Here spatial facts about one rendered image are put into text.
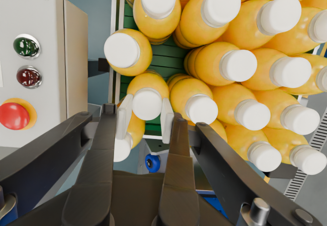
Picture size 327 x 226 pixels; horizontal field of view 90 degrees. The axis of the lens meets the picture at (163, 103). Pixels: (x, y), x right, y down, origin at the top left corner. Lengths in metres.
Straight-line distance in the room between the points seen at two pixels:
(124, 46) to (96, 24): 1.20
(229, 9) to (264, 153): 0.20
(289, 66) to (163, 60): 0.26
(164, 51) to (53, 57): 0.25
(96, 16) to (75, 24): 1.12
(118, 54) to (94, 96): 1.22
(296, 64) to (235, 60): 0.08
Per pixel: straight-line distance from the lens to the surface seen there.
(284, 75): 0.26
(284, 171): 0.50
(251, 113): 0.25
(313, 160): 0.34
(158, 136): 0.37
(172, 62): 0.42
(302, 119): 0.30
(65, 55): 0.26
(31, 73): 0.25
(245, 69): 0.23
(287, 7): 0.26
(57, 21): 0.25
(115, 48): 0.21
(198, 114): 0.22
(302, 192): 2.41
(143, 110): 0.21
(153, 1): 0.21
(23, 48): 0.25
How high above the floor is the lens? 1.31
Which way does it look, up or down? 75 degrees down
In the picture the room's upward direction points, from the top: 166 degrees clockwise
